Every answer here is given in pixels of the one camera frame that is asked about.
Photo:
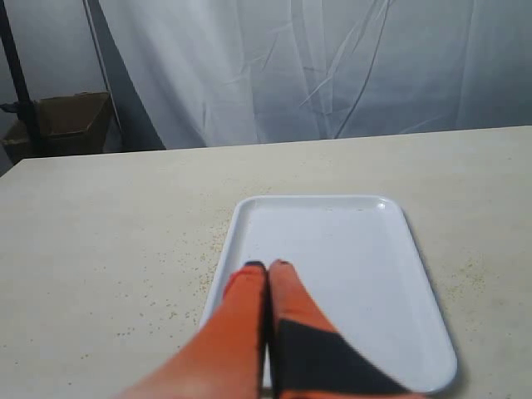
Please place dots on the black metal stand pole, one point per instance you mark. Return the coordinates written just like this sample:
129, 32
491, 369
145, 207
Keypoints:
18, 79

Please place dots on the white backdrop cloth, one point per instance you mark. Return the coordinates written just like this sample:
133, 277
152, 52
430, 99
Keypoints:
187, 74

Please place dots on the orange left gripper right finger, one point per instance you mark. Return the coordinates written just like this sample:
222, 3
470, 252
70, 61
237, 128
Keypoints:
309, 358

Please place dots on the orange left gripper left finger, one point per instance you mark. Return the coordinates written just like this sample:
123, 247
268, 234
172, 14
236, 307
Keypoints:
225, 358

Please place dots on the white rectangular plastic tray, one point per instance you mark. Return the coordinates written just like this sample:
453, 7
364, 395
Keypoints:
356, 257

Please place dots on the brown cardboard box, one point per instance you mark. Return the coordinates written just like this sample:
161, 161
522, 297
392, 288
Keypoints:
58, 126

